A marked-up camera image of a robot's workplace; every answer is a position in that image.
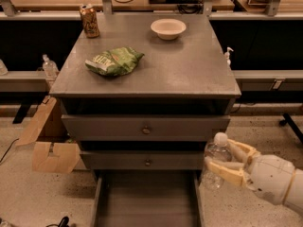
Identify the gold drink can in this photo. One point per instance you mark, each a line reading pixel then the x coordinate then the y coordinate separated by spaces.
pixel 88 16

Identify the grey top drawer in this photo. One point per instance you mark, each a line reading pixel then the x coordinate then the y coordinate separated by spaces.
pixel 144 127

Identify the grey middle drawer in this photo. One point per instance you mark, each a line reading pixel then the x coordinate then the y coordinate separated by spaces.
pixel 143 159

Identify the clear bottle on shelf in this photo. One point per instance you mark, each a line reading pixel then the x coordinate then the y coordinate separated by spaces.
pixel 50 67

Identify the clear plastic water bottle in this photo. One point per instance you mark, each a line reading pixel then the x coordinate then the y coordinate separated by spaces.
pixel 215 149

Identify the grey drawer cabinet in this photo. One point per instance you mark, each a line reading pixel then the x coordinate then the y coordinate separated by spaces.
pixel 186 76

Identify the black table leg right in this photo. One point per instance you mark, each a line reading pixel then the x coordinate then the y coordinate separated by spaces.
pixel 287 120

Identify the white paper bowl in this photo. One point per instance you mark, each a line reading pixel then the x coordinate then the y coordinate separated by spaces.
pixel 168 29

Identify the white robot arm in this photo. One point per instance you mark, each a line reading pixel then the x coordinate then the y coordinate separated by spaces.
pixel 294 196

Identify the green chip bag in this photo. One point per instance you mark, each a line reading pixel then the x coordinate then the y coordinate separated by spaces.
pixel 115 62

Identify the black object bottom left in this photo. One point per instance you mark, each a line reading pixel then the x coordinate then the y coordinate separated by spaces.
pixel 63 223

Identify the brown cardboard box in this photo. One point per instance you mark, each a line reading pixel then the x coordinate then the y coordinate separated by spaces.
pixel 53 150

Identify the grey open bottom drawer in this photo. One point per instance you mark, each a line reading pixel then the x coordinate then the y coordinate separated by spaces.
pixel 147 199

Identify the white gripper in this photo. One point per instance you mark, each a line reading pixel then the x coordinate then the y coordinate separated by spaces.
pixel 272 178

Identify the white pump dispenser bottle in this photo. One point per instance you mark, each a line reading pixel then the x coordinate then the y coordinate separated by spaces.
pixel 227 55

